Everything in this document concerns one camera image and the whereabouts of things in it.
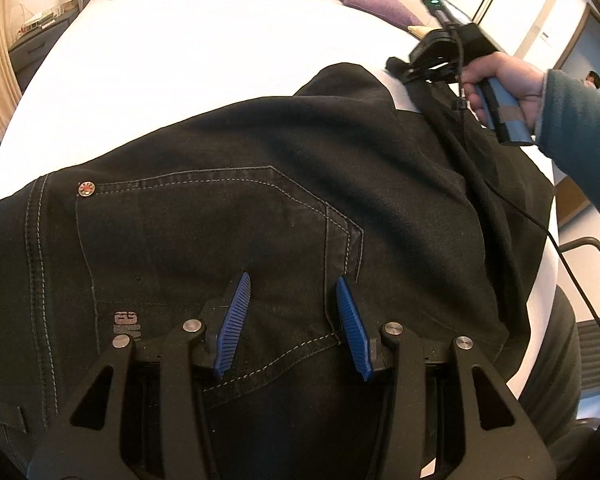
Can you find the purple pillow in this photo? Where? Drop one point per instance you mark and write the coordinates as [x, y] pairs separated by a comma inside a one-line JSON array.
[[390, 11]]

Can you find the right hand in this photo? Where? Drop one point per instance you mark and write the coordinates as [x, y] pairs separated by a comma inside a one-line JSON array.
[[522, 80]]

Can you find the dark grey nightstand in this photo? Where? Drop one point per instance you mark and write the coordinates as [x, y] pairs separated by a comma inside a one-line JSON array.
[[29, 52]]

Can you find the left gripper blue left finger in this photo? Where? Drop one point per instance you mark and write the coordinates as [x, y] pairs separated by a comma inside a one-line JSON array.
[[224, 318]]

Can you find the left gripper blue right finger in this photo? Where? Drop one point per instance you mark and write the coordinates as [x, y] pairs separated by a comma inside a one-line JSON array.
[[362, 333]]

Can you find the teal sleeved right forearm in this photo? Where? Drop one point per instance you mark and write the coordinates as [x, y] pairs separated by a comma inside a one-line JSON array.
[[568, 131]]

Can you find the black office chair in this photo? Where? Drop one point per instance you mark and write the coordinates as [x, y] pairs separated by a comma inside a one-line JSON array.
[[562, 395]]

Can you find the yellow pillow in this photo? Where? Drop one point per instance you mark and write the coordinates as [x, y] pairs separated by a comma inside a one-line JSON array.
[[419, 31]]

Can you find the black denim pants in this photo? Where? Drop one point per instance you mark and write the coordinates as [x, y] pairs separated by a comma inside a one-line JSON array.
[[143, 410]]

